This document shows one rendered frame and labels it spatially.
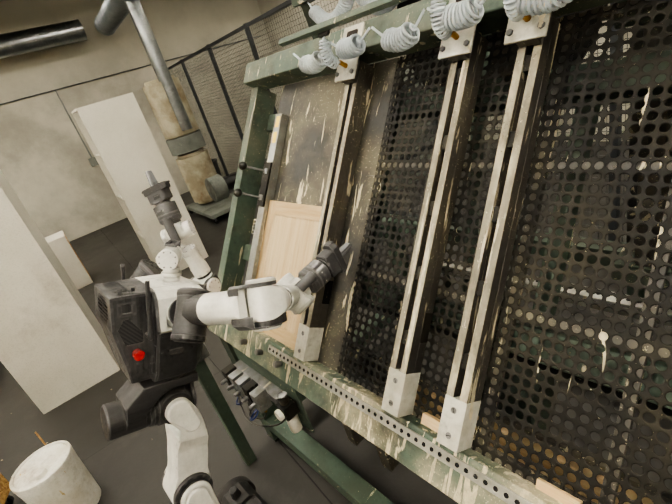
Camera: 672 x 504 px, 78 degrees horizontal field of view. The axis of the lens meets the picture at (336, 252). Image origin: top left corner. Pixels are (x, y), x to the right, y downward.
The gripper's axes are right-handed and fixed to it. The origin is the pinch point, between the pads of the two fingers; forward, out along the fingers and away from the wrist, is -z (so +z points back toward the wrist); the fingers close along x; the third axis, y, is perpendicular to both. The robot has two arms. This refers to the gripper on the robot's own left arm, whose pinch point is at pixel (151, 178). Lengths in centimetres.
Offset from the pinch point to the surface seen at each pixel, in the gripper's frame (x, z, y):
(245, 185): 9, 14, -47
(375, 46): 95, -8, -14
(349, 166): 73, 25, -11
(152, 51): -263, -239, -412
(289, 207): 38, 31, -24
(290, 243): 35, 44, -18
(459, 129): 113, 27, 10
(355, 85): 84, 0, -17
